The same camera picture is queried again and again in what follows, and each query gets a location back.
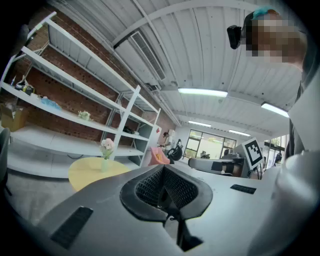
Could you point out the black head-mounted camera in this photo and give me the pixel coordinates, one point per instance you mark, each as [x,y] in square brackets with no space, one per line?
[234,37]

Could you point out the brown cardboard box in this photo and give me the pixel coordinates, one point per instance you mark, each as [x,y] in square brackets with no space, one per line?
[13,120]

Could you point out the person's head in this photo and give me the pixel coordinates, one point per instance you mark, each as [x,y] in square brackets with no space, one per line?
[272,37]

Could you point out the white artificial flower bunch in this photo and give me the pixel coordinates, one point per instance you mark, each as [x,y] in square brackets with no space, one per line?
[103,145]

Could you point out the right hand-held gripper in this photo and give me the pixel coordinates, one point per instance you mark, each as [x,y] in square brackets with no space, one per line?
[253,152]

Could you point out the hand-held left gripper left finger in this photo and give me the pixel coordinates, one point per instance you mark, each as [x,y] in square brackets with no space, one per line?
[130,197]

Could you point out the yellow round table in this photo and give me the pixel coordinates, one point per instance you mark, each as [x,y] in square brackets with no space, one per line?
[85,175]

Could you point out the white metal shelf rack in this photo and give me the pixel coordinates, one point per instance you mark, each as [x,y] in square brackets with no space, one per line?
[142,130]
[75,117]

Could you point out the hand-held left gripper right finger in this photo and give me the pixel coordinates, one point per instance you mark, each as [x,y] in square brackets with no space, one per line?
[200,200]

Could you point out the pink artificial flower stem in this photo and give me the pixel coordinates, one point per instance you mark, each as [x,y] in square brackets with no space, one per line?
[109,144]

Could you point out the teal hair clip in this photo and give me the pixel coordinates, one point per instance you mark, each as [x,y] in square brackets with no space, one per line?
[262,12]

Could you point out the pale green flower bunch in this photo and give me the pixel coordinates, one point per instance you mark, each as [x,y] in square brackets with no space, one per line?
[84,115]

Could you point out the white ceiling air conditioner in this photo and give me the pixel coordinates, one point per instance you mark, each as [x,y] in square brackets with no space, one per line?
[142,57]

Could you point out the large glass window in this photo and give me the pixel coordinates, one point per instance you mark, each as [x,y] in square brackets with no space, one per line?
[210,145]

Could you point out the black equipment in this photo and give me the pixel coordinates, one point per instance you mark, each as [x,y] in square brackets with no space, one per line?
[175,151]

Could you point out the person's grey shirt torso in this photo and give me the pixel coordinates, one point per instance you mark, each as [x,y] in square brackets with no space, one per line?
[310,65]

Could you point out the yellow object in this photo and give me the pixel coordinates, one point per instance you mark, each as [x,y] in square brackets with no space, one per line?
[158,157]

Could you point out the ceiling tube light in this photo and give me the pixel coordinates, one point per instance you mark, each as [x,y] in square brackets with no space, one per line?
[199,123]
[238,133]
[202,92]
[275,109]

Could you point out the black bundle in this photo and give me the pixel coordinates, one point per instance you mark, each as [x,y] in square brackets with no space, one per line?
[130,130]

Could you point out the black and yellow items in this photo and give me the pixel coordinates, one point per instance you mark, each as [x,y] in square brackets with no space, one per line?
[25,88]

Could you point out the pile of blue items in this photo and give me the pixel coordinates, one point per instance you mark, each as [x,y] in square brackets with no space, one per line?
[51,103]

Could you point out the pale green glass vase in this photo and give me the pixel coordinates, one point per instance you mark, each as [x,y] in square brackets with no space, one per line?
[104,165]

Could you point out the white cabinet with red label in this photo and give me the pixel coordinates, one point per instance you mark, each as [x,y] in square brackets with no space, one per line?
[156,136]

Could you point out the pink fabric chair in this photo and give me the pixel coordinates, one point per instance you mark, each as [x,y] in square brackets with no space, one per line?
[156,157]

